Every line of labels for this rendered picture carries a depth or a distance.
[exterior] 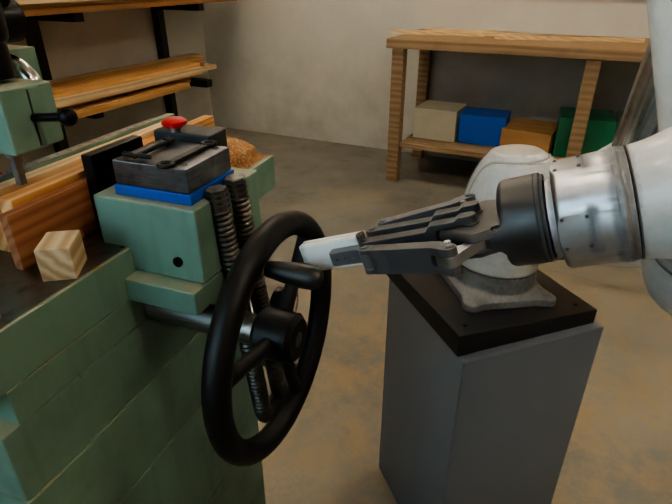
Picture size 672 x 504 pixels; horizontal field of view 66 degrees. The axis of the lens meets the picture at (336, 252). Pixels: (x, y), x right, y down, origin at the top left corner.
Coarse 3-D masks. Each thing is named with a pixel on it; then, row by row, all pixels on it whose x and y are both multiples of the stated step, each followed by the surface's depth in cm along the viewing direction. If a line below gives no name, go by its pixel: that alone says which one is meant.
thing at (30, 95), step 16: (16, 80) 59; (32, 80) 59; (0, 96) 54; (16, 96) 56; (32, 96) 58; (48, 96) 60; (0, 112) 55; (16, 112) 56; (32, 112) 58; (48, 112) 60; (0, 128) 56; (16, 128) 57; (32, 128) 58; (48, 128) 60; (0, 144) 57; (16, 144) 57; (32, 144) 59; (48, 144) 61
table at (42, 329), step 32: (0, 256) 58; (96, 256) 58; (128, 256) 60; (0, 288) 52; (32, 288) 52; (64, 288) 52; (96, 288) 56; (128, 288) 60; (160, 288) 58; (192, 288) 58; (0, 320) 47; (32, 320) 49; (64, 320) 52; (96, 320) 57; (0, 352) 46; (32, 352) 49; (0, 384) 47
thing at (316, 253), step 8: (328, 240) 51; (336, 240) 51; (344, 240) 50; (352, 240) 50; (304, 248) 52; (312, 248) 52; (320, 248) 52; (328, 248) 51; (304, 256) 53; (312, 256) 52; (320, 256) 52; (328, 256) 52; (312, 264) 53; (320, 264) 53; (328, 264) 52; (352, 264) 51; (360, 264) 51
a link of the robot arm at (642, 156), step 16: (640, 144) 38; (656, 144) 37; (640, 160) 37; (656, 160) 36; (640, 176) 36; (656, 176) 36; (640, 192) 36; (656, 192) 36; (640, 208) 36; (656, 208) 36; (640, 224) 37; (656, 224) 36; (656, 240) 37; (656, 256) 39
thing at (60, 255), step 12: (48, 240) 53; (60, 240) 53; (72, 240) 53; (36, 252) 52; (48, 252) 52; (60, 252) 52; (72, 252) 53; (84, 252) 57; (48, 264) 52; (60, 264) 53; (72, 264) 53; (48, 276) 53; (60, 276) 53; (72, 276) 53
